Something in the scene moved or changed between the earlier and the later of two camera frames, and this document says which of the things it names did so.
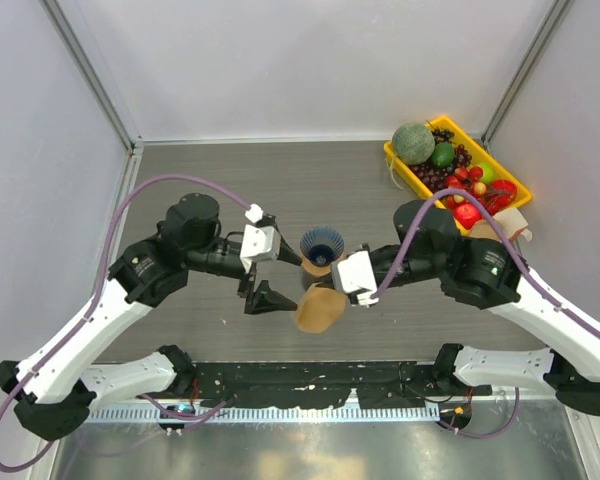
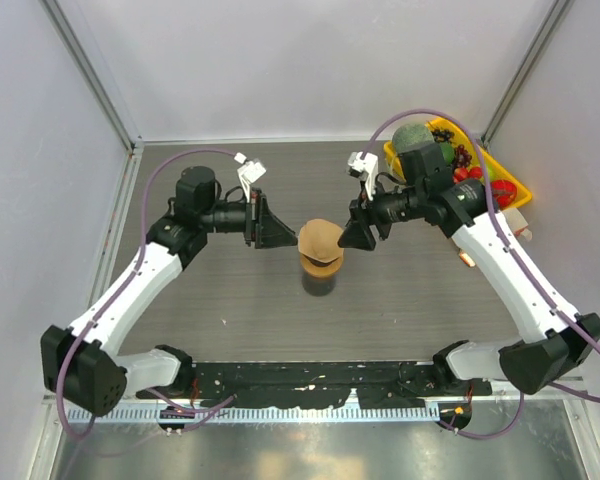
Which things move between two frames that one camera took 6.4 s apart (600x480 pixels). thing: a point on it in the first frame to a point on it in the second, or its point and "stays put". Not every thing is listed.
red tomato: [502, 193] stays put
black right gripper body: [377, 276] to [366, 209]
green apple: [489, 172] stays put
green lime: [443, 154] stays put
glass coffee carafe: [327, 280] stays put
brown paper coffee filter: [320, 308] to [318, 239]
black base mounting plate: [319, 384] stays put
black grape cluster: [442, 135] stays put
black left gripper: [263, 298] to [262, 226]
